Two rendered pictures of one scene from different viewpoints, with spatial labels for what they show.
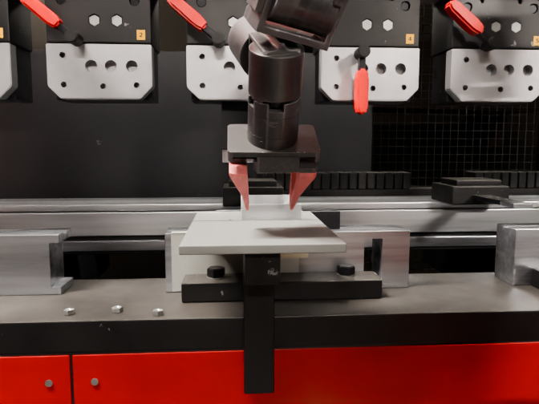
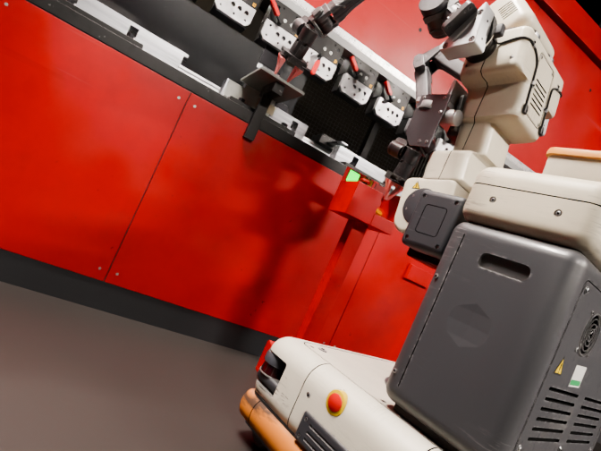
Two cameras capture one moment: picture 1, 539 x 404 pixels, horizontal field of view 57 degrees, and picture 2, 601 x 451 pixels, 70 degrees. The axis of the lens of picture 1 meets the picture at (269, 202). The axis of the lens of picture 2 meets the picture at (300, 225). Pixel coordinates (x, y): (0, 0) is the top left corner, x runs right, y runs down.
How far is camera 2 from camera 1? 1.16 m
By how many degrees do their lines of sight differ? 23
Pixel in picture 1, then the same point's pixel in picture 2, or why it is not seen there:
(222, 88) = (272, 39)
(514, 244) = (338, 150)
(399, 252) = (301, 131)
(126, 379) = (205, 111)
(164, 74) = (215, 30)
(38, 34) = not seen: outside the picture
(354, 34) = (319, 49)
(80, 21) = not seen: outside the picture
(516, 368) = (325, 177)
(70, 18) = not seen: outside the picture
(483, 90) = (349, 91)
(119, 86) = (239, 17)
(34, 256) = (175, 57)
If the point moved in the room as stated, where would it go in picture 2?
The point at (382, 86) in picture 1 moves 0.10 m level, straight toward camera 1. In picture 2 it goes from (321, 72) to (325, 63)
